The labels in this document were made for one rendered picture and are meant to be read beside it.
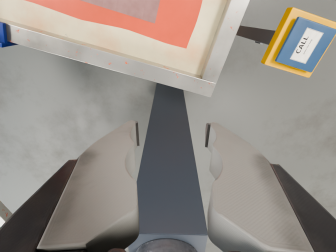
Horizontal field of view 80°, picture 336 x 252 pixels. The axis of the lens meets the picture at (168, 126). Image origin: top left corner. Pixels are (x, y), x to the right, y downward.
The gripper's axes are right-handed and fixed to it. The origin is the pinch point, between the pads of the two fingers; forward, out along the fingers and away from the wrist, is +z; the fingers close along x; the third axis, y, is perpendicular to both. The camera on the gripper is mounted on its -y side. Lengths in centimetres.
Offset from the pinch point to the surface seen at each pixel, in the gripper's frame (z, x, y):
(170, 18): 40.7, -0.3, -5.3
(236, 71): 136, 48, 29
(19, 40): 37, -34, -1
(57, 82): 136, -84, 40
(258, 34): 63, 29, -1
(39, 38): 37.2, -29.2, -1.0
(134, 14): 40.7, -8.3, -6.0
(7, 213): 40, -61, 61
